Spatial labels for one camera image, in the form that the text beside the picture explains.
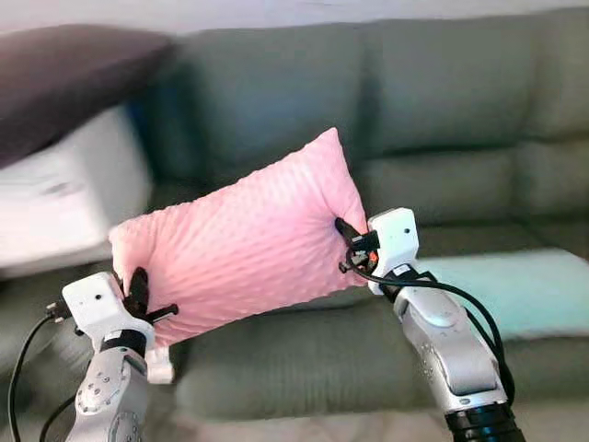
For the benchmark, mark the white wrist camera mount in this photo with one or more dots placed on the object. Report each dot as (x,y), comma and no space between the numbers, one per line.
(394,241)
(97,304)

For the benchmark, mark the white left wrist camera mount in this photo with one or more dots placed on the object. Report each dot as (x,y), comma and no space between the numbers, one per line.
(97,304)

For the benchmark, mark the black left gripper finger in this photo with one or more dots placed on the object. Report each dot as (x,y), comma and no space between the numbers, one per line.
(138,290)

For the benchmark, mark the pale teal pillow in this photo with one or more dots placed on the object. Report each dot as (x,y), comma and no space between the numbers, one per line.
(515,290)

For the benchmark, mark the dark grey cushion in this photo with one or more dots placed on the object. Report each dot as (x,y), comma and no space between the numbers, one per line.
(64,78)

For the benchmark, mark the dark green leather sofa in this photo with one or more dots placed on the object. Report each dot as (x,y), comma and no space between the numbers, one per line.
(442,92)

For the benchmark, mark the pink dimpled pillow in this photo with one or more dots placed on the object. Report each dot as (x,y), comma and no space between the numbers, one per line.
(239,249)

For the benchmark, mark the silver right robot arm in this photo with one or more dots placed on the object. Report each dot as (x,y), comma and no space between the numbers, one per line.
(451,350)

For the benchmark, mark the white drawer unit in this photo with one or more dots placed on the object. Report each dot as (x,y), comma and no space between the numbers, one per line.
(64,198)

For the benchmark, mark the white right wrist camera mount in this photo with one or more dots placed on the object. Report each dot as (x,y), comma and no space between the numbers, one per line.
(394,241)

